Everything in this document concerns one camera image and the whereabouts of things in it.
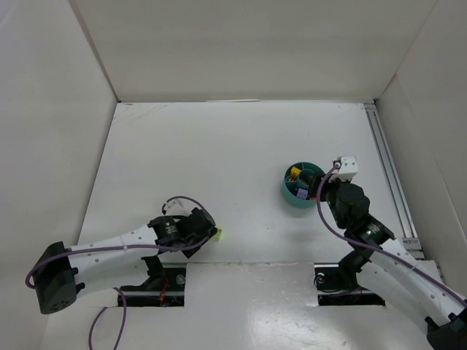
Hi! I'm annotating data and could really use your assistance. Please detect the green hollow lego brick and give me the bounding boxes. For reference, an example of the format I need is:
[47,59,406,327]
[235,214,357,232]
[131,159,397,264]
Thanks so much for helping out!
[213,228,223,240]

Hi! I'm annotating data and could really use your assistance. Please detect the light purple square lego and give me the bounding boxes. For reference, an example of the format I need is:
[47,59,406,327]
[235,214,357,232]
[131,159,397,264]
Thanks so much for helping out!
[296,188,309,201]

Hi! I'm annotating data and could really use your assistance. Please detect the small yellow lego brick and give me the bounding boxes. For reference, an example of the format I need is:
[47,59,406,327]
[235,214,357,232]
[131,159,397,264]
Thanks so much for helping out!
[290,166,301,178]

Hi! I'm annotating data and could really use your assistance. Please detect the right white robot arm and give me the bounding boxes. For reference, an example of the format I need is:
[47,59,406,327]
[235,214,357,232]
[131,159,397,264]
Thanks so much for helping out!
[317,178,466,349]

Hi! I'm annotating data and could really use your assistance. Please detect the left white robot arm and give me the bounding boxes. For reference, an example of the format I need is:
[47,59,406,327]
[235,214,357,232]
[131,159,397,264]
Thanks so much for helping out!
[26,208,217,315]

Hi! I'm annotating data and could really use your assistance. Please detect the teal round divided container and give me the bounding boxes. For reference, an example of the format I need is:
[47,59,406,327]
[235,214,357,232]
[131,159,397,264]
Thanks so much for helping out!
[282,162,324,209]

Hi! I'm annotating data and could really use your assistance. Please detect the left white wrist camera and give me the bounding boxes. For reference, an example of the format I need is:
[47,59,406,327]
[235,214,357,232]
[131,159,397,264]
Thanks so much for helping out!
[161,198,189,217]

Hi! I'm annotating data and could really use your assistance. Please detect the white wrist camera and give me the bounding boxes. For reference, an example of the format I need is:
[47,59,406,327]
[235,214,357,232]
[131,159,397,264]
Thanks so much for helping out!
[329,155,358,182]
[161,198,189,217]

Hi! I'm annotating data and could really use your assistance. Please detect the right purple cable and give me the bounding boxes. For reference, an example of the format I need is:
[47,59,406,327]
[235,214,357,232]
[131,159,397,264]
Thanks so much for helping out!
[315,163,467,303]

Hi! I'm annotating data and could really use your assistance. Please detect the purple cable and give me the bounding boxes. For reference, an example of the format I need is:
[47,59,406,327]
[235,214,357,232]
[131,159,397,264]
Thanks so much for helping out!
[24,195,205,350]
[315,163,467,303]

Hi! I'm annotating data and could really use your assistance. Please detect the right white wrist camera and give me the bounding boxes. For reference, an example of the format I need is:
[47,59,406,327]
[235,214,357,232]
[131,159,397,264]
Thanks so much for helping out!
[329,155,358,182]

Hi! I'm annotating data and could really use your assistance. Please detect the aluminium rail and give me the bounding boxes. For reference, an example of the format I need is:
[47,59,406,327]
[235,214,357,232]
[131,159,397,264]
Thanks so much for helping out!
[363,102,426,260]

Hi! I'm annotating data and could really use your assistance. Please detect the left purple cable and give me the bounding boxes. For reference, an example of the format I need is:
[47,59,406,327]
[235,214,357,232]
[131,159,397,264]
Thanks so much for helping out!
[24,195,205,350]

